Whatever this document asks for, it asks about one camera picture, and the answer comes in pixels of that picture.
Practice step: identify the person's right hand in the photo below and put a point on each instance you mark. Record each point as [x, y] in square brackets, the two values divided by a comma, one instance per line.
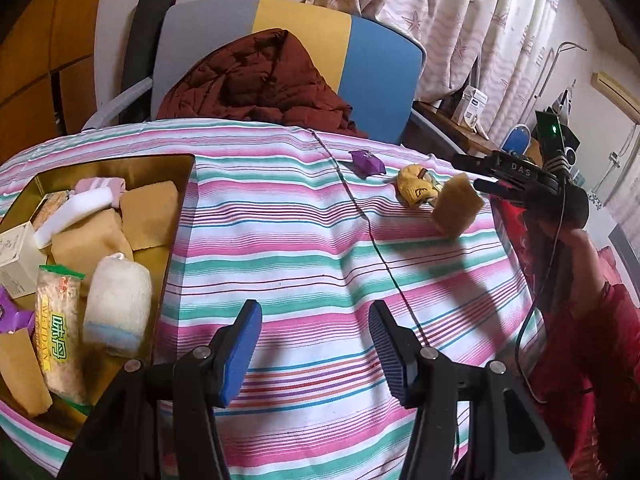
[585, 265]

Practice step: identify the gold metal tin container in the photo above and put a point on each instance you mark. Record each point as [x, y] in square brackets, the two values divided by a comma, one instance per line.
[170, 175]

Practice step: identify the metal hook stand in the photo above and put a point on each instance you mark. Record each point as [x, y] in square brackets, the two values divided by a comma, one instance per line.
[555, 52]

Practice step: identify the grey yellow blue chair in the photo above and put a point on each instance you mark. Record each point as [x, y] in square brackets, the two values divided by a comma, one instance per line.
[380, 65]

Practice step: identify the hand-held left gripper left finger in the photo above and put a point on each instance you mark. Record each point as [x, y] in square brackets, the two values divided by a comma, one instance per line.
[240, 352]

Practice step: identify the beige wall unit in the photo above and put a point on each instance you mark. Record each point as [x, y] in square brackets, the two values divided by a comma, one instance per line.
[615, 91]

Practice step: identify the brown quilted jacket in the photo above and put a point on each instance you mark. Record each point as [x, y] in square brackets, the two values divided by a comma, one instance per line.
[260, 85]

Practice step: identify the wooden side table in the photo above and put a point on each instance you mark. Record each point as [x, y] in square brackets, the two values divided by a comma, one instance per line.
[440, 120]

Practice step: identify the white cardboard box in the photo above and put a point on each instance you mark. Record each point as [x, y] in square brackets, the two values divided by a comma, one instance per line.
[17, 265]

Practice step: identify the wooden wardrobe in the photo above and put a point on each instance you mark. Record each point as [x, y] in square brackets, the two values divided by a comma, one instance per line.
[45, 60]

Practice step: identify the long cracker packet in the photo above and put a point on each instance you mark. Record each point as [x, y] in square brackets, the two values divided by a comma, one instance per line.
[60, 330]

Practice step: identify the purple wrapper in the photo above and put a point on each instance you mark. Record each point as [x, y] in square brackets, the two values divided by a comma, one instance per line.
[10, 315]
[367, 162]

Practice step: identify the white pink rolled sock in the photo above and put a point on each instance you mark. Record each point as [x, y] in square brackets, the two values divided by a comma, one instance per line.
[75, 210]

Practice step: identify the tan sponge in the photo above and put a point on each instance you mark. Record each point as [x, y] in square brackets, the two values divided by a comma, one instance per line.
[90, 247]
[457, 205]
[150, 215]

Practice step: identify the small cracker packet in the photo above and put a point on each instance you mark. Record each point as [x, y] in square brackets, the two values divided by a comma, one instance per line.
[50, 206]

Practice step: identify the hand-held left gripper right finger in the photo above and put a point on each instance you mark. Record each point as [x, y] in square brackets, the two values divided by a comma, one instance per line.
[395, 357]

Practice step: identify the black rolled mat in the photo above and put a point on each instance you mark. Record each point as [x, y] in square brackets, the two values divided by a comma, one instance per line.
[145, 35]

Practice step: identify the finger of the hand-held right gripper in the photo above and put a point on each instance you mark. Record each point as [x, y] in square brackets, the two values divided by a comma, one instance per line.
[495, 189]
[470, 162]

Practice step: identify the white carton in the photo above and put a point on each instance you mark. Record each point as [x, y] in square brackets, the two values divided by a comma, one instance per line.
[470, 106]

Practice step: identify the blue round device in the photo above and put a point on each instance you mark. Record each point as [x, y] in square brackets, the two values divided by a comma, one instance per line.
[517, 140]

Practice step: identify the striped tablecloth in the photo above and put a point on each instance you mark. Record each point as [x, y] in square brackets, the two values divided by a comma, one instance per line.
[300, 240]

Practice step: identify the patterned curtain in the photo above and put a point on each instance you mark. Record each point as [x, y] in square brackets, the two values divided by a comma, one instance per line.
[450, 10]

